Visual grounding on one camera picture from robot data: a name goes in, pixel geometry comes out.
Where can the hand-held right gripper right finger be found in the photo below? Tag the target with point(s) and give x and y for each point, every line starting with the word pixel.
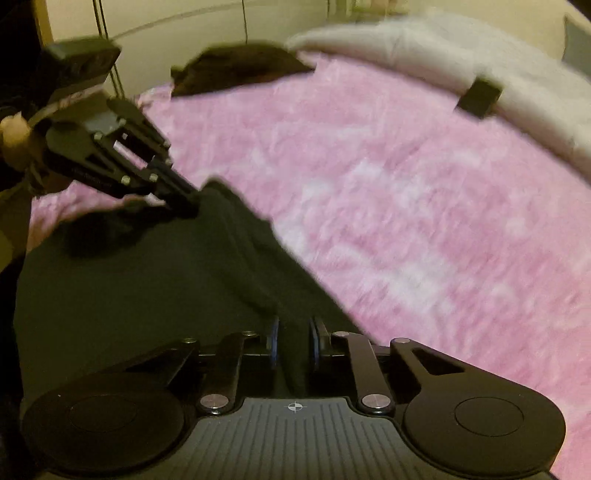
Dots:
pixel 315 342

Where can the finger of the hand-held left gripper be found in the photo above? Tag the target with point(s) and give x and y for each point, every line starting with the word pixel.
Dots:
pixel 152 182
pixel 138 123

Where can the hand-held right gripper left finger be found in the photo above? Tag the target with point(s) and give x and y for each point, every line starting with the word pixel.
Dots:
pixel 275 342

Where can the dark green shirt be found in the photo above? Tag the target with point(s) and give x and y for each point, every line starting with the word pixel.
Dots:
pixel 152 286

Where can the person's left hand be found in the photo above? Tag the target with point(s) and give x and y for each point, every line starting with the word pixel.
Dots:
pixel 16 138

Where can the dark brown cloth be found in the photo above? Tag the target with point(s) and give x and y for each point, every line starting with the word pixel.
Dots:
pixel 235 64

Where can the pink fluffy blanket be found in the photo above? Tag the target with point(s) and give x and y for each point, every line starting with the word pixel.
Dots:
pixel 392 207

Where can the small black box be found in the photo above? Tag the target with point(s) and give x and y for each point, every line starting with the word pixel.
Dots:
pixel 480 98

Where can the white duvet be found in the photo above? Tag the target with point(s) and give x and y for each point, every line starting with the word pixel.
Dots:
pixel 485 50

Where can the grey cushion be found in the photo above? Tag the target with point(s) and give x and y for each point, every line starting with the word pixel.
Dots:
pixel 579 39

